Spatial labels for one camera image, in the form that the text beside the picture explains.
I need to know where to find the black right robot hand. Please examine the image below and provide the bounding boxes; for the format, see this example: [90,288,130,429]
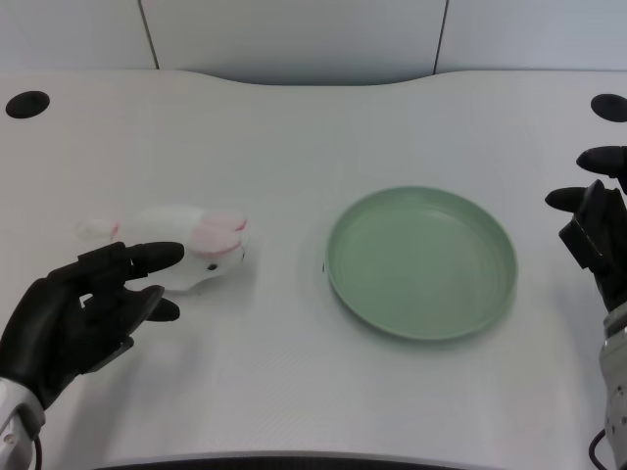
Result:
[545,145,627,313]

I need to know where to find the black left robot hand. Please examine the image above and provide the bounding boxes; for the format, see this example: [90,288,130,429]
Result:
[0,241,186,411]

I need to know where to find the white rabbit doll pink ears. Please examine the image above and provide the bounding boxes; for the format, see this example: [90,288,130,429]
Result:
[73,207,250,295]

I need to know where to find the green round plate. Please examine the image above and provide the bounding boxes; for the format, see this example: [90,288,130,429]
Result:
[325,185,519,341]

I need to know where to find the black round cable grommet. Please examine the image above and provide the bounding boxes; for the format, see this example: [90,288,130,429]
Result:
[590,93,627,121]
[5,91,51,118]

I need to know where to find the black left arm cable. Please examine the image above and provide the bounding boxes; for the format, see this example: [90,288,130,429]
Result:
[29,430,46,470]

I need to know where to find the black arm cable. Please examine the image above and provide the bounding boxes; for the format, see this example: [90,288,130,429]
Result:
[29,430,46,470]
[588,426,613,470]

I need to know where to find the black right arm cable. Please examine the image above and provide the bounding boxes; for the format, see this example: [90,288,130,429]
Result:
[588,426,613,470]

